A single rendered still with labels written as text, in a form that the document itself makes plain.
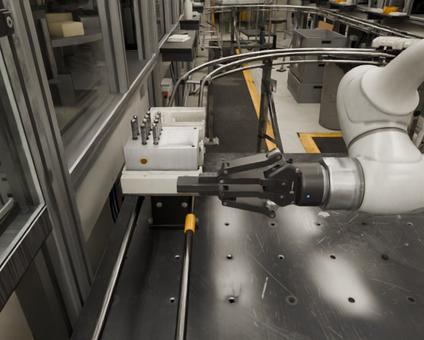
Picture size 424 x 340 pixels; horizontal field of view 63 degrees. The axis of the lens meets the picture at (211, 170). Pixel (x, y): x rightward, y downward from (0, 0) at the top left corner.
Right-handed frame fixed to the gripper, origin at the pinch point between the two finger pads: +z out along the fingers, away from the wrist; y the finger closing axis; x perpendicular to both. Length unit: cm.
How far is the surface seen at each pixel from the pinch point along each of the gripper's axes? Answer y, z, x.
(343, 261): -19.8, -29.0, -2.1
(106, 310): -5.9, 11.0, 20.4
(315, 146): -86, -85, -195
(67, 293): -14.5, 21.2, 10.3
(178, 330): -5.8, 1.8, 23.3
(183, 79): -6, 9, -91
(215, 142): -85, -6, -199
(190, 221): -5.6, 1.3, 2.9
